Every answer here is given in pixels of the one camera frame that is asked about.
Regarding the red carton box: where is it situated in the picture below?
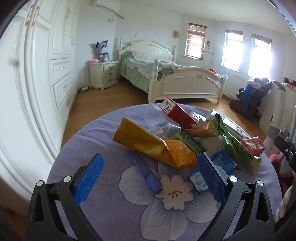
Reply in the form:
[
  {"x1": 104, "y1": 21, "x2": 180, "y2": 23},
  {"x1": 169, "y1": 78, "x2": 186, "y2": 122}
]
[{"x1": 159, "y1": 97, "x2": 197, "y2": 130}]

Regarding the purple blue wrapper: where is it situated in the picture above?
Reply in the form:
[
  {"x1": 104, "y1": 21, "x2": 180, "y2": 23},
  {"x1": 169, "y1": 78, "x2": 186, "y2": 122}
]
[{"x1": 128, "y1": 151, "x2": 163, "y2": 193}]

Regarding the white nightstand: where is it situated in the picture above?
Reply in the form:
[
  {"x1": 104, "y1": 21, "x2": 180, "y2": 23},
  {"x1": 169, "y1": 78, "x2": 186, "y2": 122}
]
[{"x1": 89, "y1": 61, "x2": 119, "y2": 90}]

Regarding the green yellow snack wrapper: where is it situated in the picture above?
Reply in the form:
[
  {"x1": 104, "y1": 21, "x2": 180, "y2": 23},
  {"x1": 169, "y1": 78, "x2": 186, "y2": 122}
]
[{"x1": 214, "y1": 113, "x2": 261, "y2": 175}]

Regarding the wall air conditioner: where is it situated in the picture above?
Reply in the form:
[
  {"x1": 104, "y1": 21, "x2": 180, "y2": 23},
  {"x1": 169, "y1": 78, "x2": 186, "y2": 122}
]
[{"x1": 91, "y1": 0, "x2": 120, "y2": 12}]

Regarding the small red box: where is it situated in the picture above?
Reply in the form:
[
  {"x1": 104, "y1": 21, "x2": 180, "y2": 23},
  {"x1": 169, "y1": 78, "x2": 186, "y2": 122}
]
[{"x1": 241, "y1": 137, "x2": 266, "y2": 156}]

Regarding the dark red armchair with clothes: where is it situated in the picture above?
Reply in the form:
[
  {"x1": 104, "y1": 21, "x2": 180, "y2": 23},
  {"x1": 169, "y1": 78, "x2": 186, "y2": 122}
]
[{"x1": 229, "y1": 78, "x2": 273, "y2": 122}]

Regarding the light blue tissue packet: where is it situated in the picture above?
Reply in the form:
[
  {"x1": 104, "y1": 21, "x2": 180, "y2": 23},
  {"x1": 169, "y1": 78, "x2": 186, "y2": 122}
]
[{"x1": 188, "y1": 167, "x2": 209, "y2": 195}]

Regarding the clear plastic bag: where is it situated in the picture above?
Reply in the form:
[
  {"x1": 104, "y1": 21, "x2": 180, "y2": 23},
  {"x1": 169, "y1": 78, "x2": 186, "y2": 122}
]
[{"x1": 144, "y1": 103, "x2": 182, "y2": 140}]

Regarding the white bed frame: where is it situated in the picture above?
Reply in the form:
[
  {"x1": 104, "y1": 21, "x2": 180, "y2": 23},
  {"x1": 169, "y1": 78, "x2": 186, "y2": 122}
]
[{"x1": 118, "y1": 40, "x2": 227, "y2": 103}]

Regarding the blue wrapper packet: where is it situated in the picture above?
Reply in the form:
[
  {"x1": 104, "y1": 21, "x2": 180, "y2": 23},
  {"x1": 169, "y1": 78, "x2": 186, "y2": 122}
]
[{"x1": 210, "y1": 149, "x2": 237, "y2": 176}]

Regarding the orange snack bag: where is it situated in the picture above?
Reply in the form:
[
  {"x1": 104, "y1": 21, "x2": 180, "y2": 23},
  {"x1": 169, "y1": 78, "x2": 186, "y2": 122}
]
[{"x1": 113, "y1": 117, "x2": 197, "y2": 170}]

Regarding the purple floral table cloth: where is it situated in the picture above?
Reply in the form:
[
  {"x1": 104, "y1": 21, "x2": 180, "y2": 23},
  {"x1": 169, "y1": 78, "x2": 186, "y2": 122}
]
[{"x1": 47, "y1": 103, "x2": 284, "y2": 241}]

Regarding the white dresser cabinet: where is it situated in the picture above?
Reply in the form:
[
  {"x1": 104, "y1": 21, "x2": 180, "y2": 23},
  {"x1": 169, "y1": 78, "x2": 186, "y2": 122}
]
[{"x1": 259, "y1": 80, "x2": 295, "y2": 140}]

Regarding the purple plush doll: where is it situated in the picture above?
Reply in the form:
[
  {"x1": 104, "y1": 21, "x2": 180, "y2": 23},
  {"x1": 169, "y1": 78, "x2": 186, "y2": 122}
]
[{"x1": 96, "y1": 40, "x2": 110, "y2": 62}]

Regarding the grey white height pole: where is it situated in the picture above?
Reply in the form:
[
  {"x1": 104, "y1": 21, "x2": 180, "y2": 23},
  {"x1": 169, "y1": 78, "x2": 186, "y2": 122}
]
[{"x1": 263, "y1": 80, "x2": 286, "y2": 156}]

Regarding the white wardrobe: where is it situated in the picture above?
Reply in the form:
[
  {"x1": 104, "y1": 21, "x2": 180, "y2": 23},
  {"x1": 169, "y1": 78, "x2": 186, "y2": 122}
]
[{"x1": 1, "y1": 1, "x2": 77, "y2": 200}]

